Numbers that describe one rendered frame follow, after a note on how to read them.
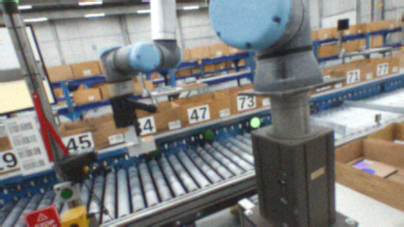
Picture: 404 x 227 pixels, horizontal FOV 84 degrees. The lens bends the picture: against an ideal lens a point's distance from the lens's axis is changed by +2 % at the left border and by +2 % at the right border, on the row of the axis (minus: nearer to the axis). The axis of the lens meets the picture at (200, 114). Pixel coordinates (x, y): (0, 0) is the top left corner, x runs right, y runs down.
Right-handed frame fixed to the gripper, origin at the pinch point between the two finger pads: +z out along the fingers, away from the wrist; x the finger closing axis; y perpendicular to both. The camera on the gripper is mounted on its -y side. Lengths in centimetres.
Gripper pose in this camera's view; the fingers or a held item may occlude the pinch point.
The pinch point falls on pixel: (141, 142)
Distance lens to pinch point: 91.1
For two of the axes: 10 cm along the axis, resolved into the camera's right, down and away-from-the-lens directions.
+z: 1.6, 9.6, 2.3
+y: -9.3, 2.2, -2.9
